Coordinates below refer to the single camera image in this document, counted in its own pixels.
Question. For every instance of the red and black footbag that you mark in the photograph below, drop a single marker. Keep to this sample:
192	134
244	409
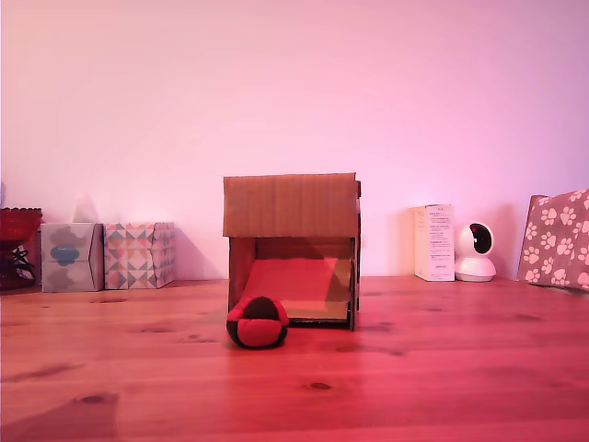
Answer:
257	329

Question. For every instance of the red glass bowl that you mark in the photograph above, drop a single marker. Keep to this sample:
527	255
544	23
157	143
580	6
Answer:
14	225

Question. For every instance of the triangle pattern tissue box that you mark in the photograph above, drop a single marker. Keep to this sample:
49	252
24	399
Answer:
138	258

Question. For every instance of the small white round camera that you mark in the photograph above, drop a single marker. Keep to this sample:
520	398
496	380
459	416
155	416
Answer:
474	269

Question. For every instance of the white printed carton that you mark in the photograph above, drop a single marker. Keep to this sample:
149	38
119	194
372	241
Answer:
437	244

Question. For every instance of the cardboard dice tower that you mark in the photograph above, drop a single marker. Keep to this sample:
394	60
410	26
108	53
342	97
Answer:
290	202

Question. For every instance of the cloud print tissue box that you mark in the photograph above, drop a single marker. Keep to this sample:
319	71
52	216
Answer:
64	258

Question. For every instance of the paw print cushion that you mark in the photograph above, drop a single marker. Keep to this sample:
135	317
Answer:
557	239

